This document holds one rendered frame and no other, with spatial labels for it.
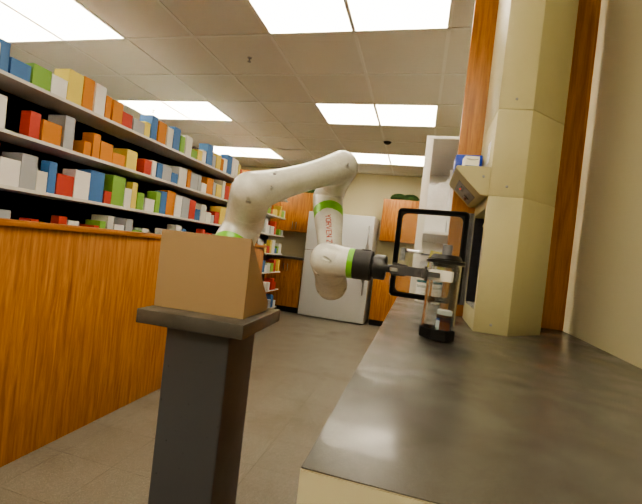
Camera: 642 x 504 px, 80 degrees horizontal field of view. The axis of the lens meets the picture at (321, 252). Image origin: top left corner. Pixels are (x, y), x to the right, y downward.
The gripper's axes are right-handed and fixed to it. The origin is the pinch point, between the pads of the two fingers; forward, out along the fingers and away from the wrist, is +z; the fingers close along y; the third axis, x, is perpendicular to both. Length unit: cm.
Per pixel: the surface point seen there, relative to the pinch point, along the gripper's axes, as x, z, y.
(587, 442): 18, 18, -56
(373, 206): -94, -97, 581
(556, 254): -14, 48, 62
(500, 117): -56, 14, 25
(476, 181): -33.3, 8.5, 25.1
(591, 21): -111, 49, 62
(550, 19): -91, 26, 27
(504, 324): 14.2, 23.4, 25.3
